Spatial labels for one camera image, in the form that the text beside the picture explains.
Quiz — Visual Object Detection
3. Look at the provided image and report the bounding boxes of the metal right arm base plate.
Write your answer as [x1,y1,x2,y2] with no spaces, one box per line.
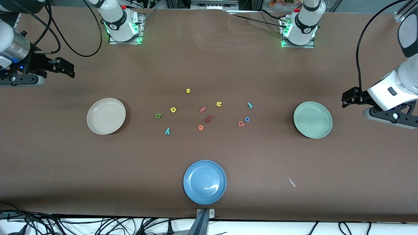
[108,13,145,44]

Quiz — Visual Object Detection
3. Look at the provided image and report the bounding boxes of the grey metal box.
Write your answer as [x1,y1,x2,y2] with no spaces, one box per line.
[190,0,239,9]

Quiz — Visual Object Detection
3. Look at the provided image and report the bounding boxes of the pale green plate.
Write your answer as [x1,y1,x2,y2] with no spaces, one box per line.
[293,101,333,139]

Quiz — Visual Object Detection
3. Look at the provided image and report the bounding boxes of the beige brown plate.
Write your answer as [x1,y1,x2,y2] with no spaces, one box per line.
[87,98,126,135]

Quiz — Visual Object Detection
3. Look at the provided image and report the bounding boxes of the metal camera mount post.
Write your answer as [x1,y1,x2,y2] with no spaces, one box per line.
[188,208,216,235]

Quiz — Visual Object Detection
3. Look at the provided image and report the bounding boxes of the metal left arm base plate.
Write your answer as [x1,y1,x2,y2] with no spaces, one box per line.
[280,16,315,49]

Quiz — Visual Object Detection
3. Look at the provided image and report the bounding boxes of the black floor cable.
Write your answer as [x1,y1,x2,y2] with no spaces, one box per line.
[0,202,53,235]

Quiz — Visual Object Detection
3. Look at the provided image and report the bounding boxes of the aluminium frame profile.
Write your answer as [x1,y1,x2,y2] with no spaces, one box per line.
[394,0,418,23]

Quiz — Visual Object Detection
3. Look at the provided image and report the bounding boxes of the black table cable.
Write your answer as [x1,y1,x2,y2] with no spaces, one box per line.
[229,9,288,28]

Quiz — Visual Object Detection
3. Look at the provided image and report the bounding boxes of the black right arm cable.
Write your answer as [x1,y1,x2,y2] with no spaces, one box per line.
[20,0,103,57]

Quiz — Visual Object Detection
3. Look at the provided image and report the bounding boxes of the blue plate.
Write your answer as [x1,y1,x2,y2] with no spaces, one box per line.
[183,160,227,205]

